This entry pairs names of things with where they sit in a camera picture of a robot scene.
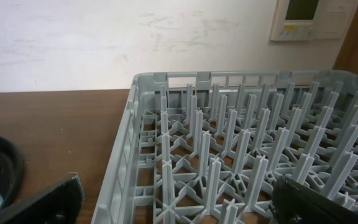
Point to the white wall control panel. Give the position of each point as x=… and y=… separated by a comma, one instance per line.
x=306, y=20

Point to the grey dishwasher rack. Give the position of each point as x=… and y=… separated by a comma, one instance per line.
x=199, y=146

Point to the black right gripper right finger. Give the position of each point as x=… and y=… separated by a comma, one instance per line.
x=295, y=203

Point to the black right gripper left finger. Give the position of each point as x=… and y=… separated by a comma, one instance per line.
x=58, y=203

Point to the round black tray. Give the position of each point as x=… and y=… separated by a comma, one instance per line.
x=11, y=171

